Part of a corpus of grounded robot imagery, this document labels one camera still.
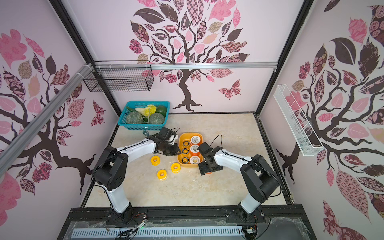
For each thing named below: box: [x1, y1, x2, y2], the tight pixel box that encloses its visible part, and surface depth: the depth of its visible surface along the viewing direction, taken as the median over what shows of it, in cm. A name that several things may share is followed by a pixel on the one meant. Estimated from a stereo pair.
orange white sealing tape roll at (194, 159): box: [189, 155, 201, 165], surface depth 94 cm
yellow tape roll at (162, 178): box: [156, 169, 168, 181], surface depth 89 cm
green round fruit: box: [155, 105, 167, 119], surface depth 113 cm
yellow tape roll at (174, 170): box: [170, 162, 182, 174], surface depth 91 cm
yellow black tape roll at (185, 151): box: [182, 148, 190, 155], surface depth 99 cm
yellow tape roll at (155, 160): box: [150, 155, 161, 166], surface depth 94 cm
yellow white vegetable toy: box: [134, 104, 157, 117], surface depth 116 cm
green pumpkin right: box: [148, 112, 165, 125], surface depth 106 cm
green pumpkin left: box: [126, 111, 144, 124], surface depth 105 cm
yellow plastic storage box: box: [177, 132, 204, 167], surface depth 97 cm
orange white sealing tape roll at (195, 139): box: [191, 135, 201, 144], surface depth 101 cm
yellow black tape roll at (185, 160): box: [181, 156, 190, 164], surface depth 94 cm
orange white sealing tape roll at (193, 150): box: [189, 144, 200, 156], surface depth 96 cm
